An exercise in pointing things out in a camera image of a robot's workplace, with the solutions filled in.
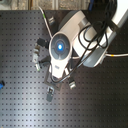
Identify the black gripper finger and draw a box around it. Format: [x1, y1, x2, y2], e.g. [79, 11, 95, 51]
[46, 87, 55, 102]
[39, 56, 51, 66]

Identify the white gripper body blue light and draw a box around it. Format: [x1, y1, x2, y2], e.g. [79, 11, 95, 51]
[48, 32, 72, 78]

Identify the white cable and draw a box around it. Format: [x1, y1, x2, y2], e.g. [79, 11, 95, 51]
[38, 7, 128, 79]

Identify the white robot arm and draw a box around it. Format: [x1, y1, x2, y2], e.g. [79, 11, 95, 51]
[39, 0, 128, 83]

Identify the grey cable clip lower left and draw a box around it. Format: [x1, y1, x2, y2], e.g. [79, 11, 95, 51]
[32, 54, 43, 72]

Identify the grey cable clip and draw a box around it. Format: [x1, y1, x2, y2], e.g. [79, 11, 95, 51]
[69, 77, 76, 89]
[48, 17, 55, 25]
[34, 38, 46, 54]
[32, 54, 43, 72]

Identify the grey cable clip upper left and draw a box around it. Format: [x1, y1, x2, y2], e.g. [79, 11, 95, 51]
[34, 38, 46, 54]

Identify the grey cable clip bottom right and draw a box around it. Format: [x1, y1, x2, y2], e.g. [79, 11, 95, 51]
[69, 77, 76, 89]

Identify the grey cable clip top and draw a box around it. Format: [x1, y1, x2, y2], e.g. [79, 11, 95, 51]
[48, 17, 55, 25]

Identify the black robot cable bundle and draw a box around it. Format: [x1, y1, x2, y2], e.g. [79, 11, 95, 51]
[49, 0, 116, 83]

